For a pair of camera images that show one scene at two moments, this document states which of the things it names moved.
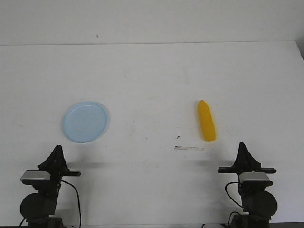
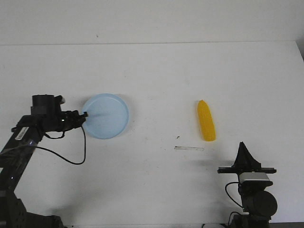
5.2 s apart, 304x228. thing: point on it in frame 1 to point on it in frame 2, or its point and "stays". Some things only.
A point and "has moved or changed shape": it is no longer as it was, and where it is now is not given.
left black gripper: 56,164 to 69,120
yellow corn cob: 206,121 stays
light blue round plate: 84,121 has moved or changed shape
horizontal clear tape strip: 183,147 stays
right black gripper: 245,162 stays
